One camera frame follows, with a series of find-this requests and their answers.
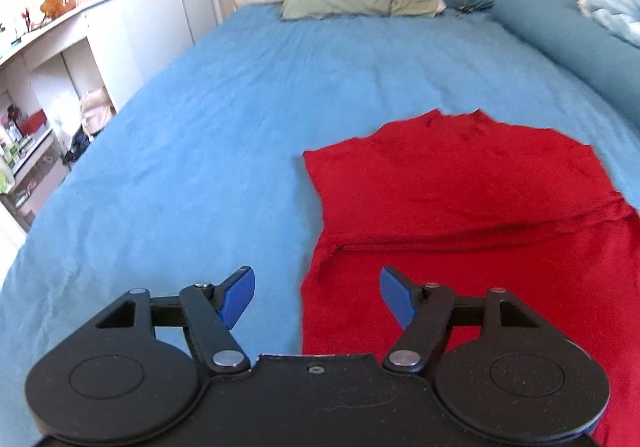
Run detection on light blue crumpled duvet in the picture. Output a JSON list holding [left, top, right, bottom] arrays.
[[578, 0, 640, 47]]

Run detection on blue bed blanket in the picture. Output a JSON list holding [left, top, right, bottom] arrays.
[[1, 5, 639, 446]]

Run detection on white shelving unit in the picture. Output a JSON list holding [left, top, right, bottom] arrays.
[[1, 0, 126, 229]]

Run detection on green pillow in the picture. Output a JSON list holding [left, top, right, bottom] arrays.
[[281, 0, 446, 21]]

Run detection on teal bolster cushion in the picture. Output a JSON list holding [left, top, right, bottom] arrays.
[[491, 0, 639, 125]]

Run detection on orange toy on shelf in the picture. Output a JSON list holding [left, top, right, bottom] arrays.
[[40, 0, 76, 20]]

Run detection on white wardrobe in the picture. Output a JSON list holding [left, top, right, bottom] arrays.
[[100, 0, 219, 108]]

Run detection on red knit sweater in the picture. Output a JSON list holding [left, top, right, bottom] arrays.
[[300, 111, 639, 446]]

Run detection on red box on shelf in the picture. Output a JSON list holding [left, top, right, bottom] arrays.
[[18, 110, 47, 136]]

